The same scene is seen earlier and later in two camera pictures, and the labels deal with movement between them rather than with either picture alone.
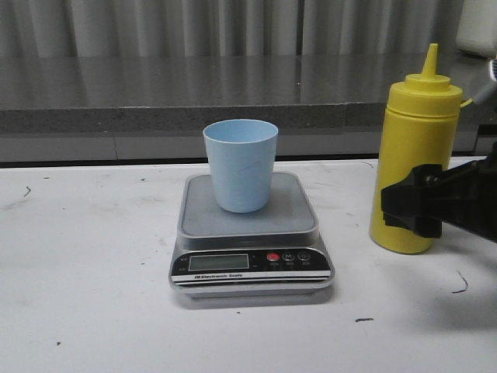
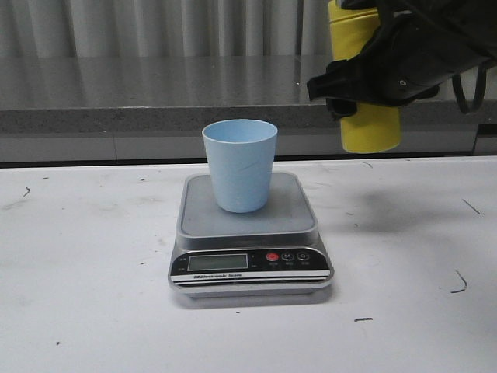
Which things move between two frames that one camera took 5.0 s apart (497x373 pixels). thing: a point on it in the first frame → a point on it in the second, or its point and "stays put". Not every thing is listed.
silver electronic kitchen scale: x=274 y=252 stays put
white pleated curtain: x=228 y=29 stays put
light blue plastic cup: x=241 y=153 stays put
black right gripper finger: x=464 y=196 → x=410 y=55
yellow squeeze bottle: x=420 y=128 → x=370 y=129
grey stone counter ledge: x=336 y=94 stays put
